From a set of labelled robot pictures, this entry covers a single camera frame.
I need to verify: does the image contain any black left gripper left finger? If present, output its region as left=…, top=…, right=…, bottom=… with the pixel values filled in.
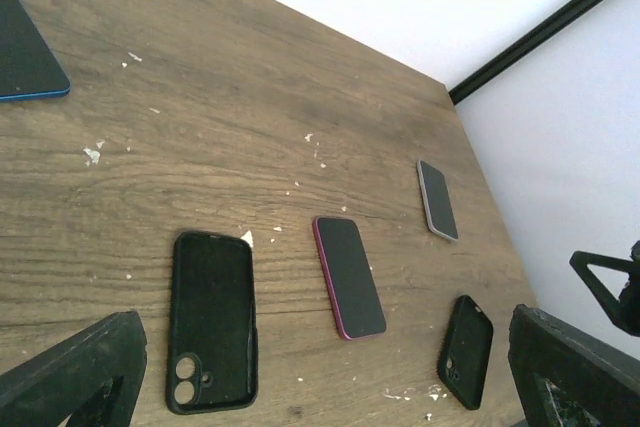
left=1, top=311, right=147, bottom=426

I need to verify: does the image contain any blue phone black screen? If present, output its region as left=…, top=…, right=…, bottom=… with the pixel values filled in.
left=0, top=0, right=71, bottom=102

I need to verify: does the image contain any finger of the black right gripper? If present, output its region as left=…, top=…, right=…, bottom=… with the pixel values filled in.
left=569, top=250, right=639, bottom=333

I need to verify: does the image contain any large black phone case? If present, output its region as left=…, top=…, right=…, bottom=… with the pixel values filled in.
left=165, top=230, right=259, bottom=415

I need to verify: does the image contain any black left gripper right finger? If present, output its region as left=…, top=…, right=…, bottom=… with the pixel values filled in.
left=508, top=304, right=639, bottom=426

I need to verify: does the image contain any small black phone case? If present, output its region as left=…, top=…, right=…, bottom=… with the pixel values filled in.
left=437, top=295, right=494, bottom=410

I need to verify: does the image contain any white phone black screen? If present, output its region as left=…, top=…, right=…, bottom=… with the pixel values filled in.
left=417, top=160, right=459, bottom=241

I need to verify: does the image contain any magenta phone black screen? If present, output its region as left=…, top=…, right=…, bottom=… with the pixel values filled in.
left=312, top=217, right=387, bottom=340

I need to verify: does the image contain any black frame post right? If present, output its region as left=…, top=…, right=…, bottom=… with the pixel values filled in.
left=449, top=0, right=605, bottom=105

